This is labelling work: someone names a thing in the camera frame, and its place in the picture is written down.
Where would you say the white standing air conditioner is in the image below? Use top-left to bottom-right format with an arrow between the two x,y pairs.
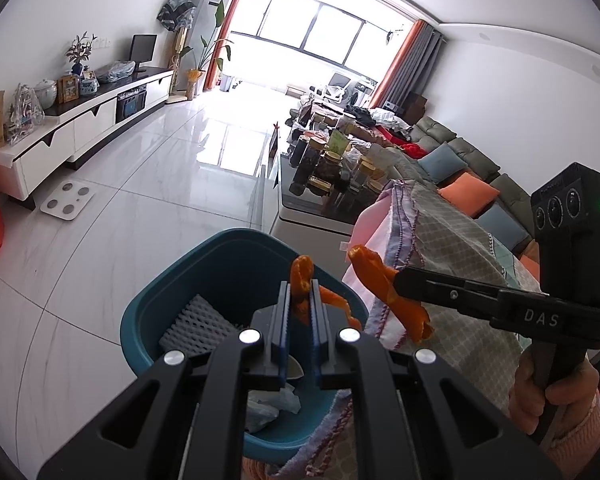
182,0 -> 241,69

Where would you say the white bathroom scale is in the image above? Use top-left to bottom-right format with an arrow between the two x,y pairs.
39,183 -> 96,220

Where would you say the crumpled white plastic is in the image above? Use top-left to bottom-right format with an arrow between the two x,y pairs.
244,383 -> 302,434

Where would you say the orange peel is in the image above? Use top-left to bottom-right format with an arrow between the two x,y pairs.
289,254 -> 362,332
347,244 -> 434,344

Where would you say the cloth-covered standing fan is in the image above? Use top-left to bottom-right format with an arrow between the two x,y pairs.
158,0 -> 197,86

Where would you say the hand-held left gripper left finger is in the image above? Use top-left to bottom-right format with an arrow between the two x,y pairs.
35,281 -> 294,480

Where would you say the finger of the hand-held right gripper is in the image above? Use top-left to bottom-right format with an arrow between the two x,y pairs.
393,265 -> 502,324

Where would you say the white clothes pile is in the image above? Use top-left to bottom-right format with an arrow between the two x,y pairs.
369,107 -> 411,134

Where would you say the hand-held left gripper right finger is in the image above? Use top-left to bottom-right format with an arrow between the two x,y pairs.
308,286 -> 564,480

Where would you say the small plant blue vase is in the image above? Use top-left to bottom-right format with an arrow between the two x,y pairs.
65,31 -> 96,79

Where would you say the tall leafy plant yellow pot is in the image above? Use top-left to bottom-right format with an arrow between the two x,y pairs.
179,0 -> 234,102

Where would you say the white foam fruit net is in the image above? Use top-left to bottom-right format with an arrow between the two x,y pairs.
158,293 -> 244,357

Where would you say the red clothing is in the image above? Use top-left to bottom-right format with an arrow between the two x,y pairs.
389,132 -> 429,159

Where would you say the grey green patterned tablecloth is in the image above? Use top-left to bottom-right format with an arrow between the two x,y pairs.
275,180 -> 547,480

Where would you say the plastic-wrapped bundle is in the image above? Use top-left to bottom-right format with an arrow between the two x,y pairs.
97,59 -> 136,84

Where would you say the white office chair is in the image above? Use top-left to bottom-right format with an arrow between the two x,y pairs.
324,72 -> 354,104

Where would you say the black monitor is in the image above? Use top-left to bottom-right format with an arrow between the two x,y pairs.
129,33 -> 159,74

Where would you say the white black TV cabinet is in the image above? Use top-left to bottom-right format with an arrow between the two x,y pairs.
0,67 -> 175,212

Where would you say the wooden tea table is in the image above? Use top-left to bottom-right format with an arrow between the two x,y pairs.
299,102 -> 382,147

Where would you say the washing machine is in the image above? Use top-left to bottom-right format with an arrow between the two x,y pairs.
347,79 -> 376,106

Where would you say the teal plastic bin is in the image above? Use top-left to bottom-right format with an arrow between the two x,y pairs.
119,227 -> 372,467

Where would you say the blue white ceramic jar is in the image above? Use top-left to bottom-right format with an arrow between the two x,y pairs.
78,70 -> 100,97

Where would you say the orange cushion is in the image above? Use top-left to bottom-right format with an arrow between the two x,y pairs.
519,254 -> 542,282
437,172 -> 501,219

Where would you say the orange and grey curtain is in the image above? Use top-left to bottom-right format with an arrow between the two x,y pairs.
202,0 -> 259,94
367,18 -> 444,112

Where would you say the green box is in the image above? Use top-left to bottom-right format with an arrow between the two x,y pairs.
327,129 -> 351,156

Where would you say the blue cushion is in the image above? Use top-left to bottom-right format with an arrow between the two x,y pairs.
477,204 -> 531,251
417,142 -> 469,184

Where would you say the ship model in clear bag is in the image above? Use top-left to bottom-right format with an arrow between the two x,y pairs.
3,83 -> 45,142

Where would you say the large window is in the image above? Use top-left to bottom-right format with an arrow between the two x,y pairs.
229,0 -> 417,69

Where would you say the dark wood cabinet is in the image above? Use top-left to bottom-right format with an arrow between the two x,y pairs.
402,92 -> 429,121

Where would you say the pink stitched under cloth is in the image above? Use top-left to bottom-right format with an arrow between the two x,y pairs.
274,180 -> 432,480

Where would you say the person's right forearm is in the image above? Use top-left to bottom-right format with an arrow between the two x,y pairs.
544,395 -> 600,474

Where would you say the glass coffee table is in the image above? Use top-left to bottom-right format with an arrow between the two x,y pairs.
267,129 -> 382,237

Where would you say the wooden photo frame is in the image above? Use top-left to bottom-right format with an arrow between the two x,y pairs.
55,73 -> 81,104

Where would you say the beige paper bag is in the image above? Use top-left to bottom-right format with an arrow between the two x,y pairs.
362,142 -> 397,182

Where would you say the person's right hand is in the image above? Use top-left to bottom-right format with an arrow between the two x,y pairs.
508,346 -> 600,437

